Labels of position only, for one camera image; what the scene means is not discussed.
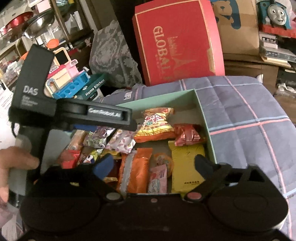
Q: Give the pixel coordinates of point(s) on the person's left hand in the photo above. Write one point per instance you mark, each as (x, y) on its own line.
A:
(16, 160)

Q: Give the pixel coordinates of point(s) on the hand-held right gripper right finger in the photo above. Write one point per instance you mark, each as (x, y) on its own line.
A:
(202, 163)

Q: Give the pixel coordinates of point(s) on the orange silver-striped snack packet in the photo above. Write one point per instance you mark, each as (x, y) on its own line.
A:
(136, 171)

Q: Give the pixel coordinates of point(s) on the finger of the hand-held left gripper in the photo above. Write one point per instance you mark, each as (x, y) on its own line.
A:
(108, 118)

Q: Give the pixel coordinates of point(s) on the blue toy train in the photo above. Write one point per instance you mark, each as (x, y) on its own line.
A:
(275, 16)

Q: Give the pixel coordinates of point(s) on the orange patterned crinkly snack bag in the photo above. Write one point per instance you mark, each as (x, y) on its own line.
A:
(155, 125)

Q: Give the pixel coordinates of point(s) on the colourful toy kitchen set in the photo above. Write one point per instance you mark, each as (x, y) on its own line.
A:
(67, 78)

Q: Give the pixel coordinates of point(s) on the clear peach snack packet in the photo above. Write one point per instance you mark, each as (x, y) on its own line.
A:
(76, 141)

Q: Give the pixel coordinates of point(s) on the blue plaid blanket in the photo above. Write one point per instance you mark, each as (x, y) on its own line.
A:
(242, 111)

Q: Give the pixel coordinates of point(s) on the purple grape candy bag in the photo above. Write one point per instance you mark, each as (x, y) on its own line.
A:
(97, 137)

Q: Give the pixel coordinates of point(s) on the yellow snack packet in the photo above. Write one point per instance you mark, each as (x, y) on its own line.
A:
(182, 166)

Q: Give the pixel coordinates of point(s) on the red shiny bowl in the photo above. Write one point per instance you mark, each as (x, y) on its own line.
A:
(13, 25)

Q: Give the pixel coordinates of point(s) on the wooden shelf unit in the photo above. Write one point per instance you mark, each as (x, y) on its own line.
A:
(67, 20)

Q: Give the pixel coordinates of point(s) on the red snack packet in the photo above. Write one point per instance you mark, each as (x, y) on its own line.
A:
(69, 160)

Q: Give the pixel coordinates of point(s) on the white floral snack packet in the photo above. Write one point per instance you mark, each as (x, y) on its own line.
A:
(122, 141)

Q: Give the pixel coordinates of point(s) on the cardboard box with bear print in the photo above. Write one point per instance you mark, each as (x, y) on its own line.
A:
(238, 25)

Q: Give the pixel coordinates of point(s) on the grey lace cloth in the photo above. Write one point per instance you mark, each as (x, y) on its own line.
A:
(113, 53)

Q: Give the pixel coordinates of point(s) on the red gift box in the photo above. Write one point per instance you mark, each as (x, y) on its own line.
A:
(175, 44)

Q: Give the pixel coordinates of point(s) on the metal bowl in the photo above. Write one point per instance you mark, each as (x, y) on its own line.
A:
(38, 24)

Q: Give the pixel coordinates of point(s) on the pink snack packet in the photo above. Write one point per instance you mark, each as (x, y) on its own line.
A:
(157, 179)

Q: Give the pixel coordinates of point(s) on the yellow green snack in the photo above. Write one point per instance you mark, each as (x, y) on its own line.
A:
(104, 153)

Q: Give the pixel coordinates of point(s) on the teal toy box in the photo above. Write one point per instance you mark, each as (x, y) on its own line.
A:
(94, 85)

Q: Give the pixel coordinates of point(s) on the red foil snack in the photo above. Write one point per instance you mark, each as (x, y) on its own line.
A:
(188, 134)

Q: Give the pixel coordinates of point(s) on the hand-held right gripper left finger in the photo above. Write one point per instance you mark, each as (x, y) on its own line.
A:
(105, 165)

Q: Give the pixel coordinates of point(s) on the mint green cardboard box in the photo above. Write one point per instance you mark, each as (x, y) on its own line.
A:
(201, 111)

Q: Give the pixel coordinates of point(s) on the orange round lid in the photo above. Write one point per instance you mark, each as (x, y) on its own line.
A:
(53, 42)

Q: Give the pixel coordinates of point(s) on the orange jelly cup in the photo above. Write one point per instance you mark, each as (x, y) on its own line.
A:
(165, 161)

